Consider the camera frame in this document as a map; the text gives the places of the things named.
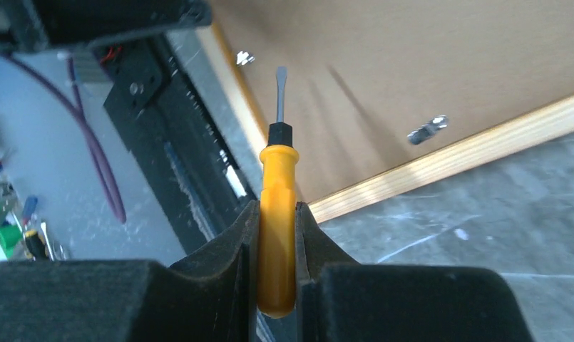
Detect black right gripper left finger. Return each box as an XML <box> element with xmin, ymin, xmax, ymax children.
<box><xmin>0</xmin><ymin>201</ymin><xmax>260</xmax><ymax>341</ymax></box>

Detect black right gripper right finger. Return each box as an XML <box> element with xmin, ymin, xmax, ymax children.
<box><xmin>294</xmin><ymin>202</ymin><xmax>533</xmax><ymax>341</ymax></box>

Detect yellow handled screwdriver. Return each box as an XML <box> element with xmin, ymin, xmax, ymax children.
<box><xmin>257</xmin><ymin>66</ymin><xmax>299</xmax><ymax>319</ymax></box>

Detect orange picture frame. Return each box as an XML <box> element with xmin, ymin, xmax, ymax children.
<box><xmin>196</xmin><ymin>1</ymin><xmax>574</xmax><ymax>222</ymax></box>

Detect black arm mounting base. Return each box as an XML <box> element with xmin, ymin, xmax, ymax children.
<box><xmin>104</xmin><ymin>36</ymin><xmax>255</xmax><ymax>253</ymax></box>

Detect tools on floor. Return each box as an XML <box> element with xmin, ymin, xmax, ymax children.
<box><xmin>0</xmin><ymin>149</ymin><xmax>69</xmax><ymax>261</ymax></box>

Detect metal frame turn clip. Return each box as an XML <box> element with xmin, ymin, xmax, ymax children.
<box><xmin>407</xmin><ymin>115</ymin><xmax>449</xmax><ymax>145</ymax></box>
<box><xmin>235</xmin><ymin>51</ymin><xmax>255</xmax><ymax>66</ymax></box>

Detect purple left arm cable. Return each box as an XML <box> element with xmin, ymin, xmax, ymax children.
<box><xmin>3</xmin><ymin>51</ymin><xmax>128</xmax><ymax>224</ymax></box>

